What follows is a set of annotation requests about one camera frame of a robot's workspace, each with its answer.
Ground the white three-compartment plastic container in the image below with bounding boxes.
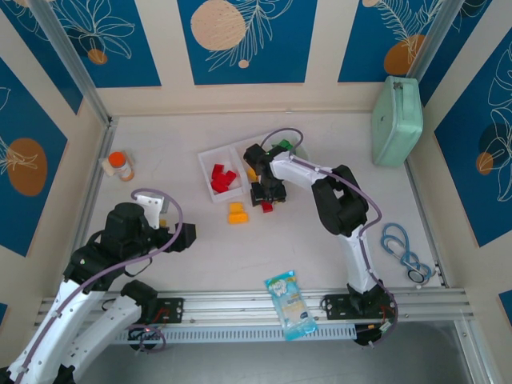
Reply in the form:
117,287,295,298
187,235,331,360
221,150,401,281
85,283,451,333
197,134,310,206

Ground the orange-capped bottle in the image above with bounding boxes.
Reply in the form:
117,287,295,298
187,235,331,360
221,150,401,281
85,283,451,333
108,151,135,182

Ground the blue wet wipes packet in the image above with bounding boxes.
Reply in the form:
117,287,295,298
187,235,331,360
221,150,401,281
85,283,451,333
263,270,319,342

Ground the mint green zip case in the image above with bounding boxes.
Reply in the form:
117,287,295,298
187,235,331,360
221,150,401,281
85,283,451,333
370,75,424,168

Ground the blue stethoscope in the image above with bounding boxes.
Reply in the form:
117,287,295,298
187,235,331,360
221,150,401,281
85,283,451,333
379,222,434,286

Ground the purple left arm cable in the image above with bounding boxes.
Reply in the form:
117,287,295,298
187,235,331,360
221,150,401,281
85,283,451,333
18,187,185,377

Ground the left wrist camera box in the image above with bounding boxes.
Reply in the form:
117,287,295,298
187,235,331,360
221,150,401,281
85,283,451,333
102,190,166,243

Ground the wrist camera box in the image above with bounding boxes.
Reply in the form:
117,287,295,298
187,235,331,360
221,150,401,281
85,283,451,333
102,190,166,243
243,143,277,174

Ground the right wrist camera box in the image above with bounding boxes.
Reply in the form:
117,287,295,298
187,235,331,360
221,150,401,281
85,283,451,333
243,143,277,174

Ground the aluminium side rail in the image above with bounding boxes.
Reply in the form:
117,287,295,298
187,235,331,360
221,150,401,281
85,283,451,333
74,118,117,249
403,159,447,287

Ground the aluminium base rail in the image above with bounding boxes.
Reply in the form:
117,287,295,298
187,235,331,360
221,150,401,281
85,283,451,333
38,288,469,327

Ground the grey slotted cable duct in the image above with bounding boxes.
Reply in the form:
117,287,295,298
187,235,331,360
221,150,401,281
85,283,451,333
51,324,357,346

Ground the aluminium corner post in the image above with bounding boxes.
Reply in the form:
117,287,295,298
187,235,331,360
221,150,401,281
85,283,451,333
23,0,115,129
406,0,465,81

